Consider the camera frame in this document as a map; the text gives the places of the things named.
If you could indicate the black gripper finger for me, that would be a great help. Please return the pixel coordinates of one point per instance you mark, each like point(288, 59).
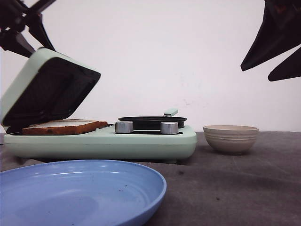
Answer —
point(279, 32)
point(289, 68)

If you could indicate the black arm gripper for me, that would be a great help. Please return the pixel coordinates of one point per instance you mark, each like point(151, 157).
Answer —
point(15, 16)

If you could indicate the breakfast maker hinged lid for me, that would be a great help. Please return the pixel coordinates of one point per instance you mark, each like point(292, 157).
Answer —
point(50, 86)

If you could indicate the beige ribbed ceramic bowl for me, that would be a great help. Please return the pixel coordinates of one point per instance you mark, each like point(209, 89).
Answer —
point(230, 139)

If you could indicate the white bread slice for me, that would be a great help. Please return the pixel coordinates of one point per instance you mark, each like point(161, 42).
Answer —
point(64, 127)
point(91, 123)

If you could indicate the mint green breakfast maker base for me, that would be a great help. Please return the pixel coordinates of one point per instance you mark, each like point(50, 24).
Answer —
point(105, 143)

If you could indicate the left silver control knob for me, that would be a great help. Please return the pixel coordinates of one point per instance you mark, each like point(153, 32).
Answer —
point(124, 127)

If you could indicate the silver control knob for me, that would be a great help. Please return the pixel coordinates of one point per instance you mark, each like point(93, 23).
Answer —
point(169, 128)
point(124, 127)

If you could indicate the right silver control knob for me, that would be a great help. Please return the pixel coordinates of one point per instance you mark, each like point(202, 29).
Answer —
point(169, 128)

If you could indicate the blue plastic plate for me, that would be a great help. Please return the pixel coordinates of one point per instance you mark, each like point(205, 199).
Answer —
point(80, 193)

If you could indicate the black frying pan green handle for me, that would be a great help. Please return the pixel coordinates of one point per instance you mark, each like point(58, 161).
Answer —
point(153, 122)

